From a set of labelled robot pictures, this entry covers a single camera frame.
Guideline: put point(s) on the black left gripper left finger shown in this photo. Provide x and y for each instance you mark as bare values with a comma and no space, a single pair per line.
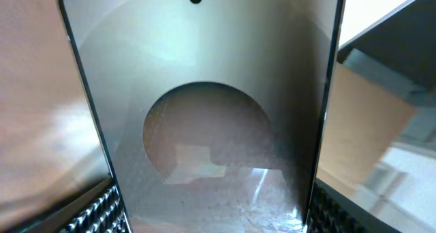
96,209

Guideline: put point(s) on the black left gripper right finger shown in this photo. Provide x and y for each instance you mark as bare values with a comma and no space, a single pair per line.
332,212

